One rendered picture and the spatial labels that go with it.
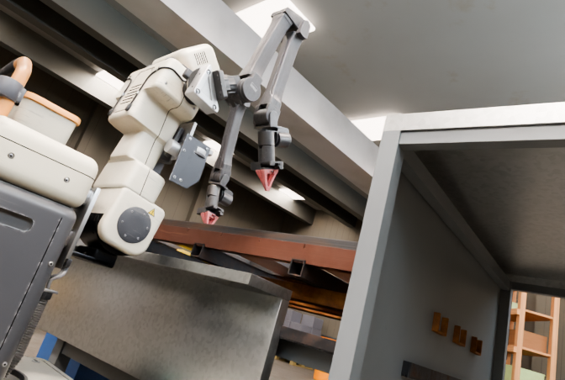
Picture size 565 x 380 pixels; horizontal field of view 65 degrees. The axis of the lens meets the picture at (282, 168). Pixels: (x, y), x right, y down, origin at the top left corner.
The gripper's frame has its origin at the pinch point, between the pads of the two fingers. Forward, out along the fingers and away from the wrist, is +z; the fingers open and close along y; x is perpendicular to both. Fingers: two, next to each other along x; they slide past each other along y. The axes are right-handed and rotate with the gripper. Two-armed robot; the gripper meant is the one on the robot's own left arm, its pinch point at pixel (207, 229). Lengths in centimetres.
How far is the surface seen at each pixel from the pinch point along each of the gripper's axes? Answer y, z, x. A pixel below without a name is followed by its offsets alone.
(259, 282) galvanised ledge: -56, 34, 32
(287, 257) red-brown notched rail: -53, 23, 17
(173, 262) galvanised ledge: -25, 27, 37
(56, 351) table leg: 66, 50, 11
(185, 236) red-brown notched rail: -5.8, 9.6, 16.5
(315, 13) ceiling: 66, -333, -178
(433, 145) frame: -109, 15, 49
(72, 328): 44, 42, 20
